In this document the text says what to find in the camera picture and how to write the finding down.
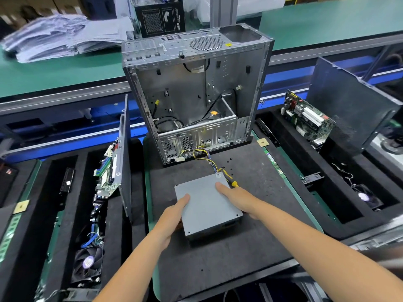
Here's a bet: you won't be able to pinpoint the long green memory strip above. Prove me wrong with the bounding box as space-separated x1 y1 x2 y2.
0 159 42 263
34 210 66 302

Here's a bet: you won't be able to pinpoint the grey round metal part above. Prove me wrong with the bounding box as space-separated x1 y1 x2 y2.
380 138 403 155

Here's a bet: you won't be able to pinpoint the grey power supply unit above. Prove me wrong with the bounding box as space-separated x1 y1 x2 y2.
174 172 244 229

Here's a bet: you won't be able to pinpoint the black foam work mat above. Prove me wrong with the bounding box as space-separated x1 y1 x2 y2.
144 129 326 302

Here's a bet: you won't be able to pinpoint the silver metal computer case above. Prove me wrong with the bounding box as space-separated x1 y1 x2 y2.
121 22 275 167

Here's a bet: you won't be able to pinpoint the person's left hand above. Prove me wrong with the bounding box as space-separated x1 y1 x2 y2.
150 193 192 253

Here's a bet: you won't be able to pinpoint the person's right hand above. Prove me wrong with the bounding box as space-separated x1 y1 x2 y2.
215 180 270 221

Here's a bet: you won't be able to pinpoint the person's left forearm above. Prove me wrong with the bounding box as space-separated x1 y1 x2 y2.
93 237 172 302

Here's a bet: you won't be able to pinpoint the stack of grey paper sheets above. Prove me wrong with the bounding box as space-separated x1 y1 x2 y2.
0 13 137 64

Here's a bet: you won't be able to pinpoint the dark grey case side panel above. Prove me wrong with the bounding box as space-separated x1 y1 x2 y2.
118 94 133 222

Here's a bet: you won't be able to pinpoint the black foam tray with slots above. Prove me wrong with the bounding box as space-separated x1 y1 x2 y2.
0 146 159 302

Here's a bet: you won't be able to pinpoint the person's right forearm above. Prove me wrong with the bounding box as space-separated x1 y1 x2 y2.
252 200 403 302

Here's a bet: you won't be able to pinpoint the yellow black handled screwdriver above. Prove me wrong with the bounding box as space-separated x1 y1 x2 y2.
218 167 241 189

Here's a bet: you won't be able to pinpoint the green conveyor belt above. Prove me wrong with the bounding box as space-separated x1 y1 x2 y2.
0 0 403 102

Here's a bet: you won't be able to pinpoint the black rectangular device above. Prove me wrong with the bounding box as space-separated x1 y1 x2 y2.
0 161 19 207

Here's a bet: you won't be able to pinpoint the large black metal panel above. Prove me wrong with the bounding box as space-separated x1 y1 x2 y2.
306 56 403 155

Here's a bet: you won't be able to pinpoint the scattered small black screws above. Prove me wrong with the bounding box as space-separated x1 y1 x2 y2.
220 160 238 180

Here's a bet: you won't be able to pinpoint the small black lit fan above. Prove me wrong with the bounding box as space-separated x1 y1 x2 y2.
349 183 384 210

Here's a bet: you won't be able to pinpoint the black cooler fan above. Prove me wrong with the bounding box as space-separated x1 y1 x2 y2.
72 245 105 287

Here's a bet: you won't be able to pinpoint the grey metal conveyor rail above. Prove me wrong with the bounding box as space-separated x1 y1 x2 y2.
0 32 403 117

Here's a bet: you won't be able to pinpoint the clear plastic bag pile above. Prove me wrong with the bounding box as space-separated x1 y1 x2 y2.
188 0 288 23

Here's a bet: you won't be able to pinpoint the blue data cables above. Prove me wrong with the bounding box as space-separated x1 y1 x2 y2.
80 222 103 248

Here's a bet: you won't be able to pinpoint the green motherboard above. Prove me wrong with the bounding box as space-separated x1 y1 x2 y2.
92 139 122 199

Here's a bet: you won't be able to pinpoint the green board with white parts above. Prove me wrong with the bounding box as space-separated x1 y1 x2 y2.
280 89 337 151

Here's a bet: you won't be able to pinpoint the grey metal post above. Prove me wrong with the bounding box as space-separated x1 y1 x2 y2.
209 0 239 29

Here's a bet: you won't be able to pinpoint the small black metal bracket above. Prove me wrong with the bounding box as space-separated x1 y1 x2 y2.
300 171 326 187

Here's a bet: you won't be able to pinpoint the black cardboard box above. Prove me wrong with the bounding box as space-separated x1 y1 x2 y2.
133 1 186 39

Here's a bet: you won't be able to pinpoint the small black rectangular component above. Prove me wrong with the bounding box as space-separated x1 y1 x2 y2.
59 167 76 194

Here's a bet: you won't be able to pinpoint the black foam tray with recess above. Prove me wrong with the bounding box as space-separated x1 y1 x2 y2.
255 105 403 241

